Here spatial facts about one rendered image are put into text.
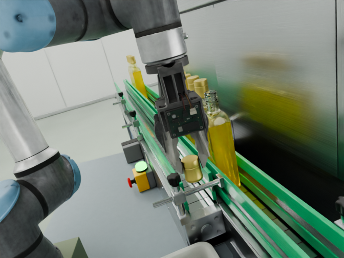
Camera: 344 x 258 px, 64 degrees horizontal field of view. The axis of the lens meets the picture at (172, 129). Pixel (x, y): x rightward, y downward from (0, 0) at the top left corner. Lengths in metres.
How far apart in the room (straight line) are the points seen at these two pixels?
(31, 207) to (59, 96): 5.96
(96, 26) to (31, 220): 0.46
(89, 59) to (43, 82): 1.09
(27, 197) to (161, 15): 0.49
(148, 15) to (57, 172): 0.47
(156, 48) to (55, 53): 6.12
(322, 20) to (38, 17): 0.41
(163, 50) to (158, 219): 0.62
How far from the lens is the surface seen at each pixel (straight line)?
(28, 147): 0.74
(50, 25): 0.38
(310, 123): 0.59
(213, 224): 0.70
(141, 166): 1.03
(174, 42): 0.42
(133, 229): 0.92
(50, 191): 0.73
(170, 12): 0.43
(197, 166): 0.53
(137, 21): 0.43
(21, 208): 0.70
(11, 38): 0.37
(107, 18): 0.46
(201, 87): 0.69
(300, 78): 0.58
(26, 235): 0.71
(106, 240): 0.92
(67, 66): 6.51
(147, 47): 0.42
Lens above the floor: 1.31
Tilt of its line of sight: 21 degrees down
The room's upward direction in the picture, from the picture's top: 14 degrees counter-clockwise
